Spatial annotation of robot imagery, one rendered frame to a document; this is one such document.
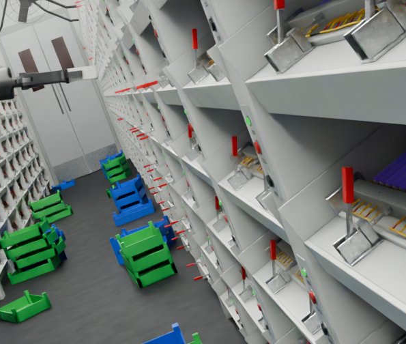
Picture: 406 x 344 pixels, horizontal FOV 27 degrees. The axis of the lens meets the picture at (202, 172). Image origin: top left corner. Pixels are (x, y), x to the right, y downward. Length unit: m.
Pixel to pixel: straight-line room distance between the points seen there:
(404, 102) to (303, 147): 0.47
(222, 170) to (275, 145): 0.70
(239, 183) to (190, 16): 0.37
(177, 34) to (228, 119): 0.19
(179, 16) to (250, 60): 0.71
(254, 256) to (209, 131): 0.27
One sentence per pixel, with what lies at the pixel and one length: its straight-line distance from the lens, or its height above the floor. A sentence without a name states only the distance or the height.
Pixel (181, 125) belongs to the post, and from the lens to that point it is 2.39.
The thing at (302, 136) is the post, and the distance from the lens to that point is 1.00.
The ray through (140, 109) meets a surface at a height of 0.81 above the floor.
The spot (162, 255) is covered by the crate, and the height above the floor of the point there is 0.11.
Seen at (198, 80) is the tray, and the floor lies 0.90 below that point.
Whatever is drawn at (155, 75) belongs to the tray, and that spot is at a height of 0.93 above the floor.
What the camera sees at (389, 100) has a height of 0.87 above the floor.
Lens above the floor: 0.94
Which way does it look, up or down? 7 degrees down
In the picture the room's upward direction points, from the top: 21 degrees counter-clockwise
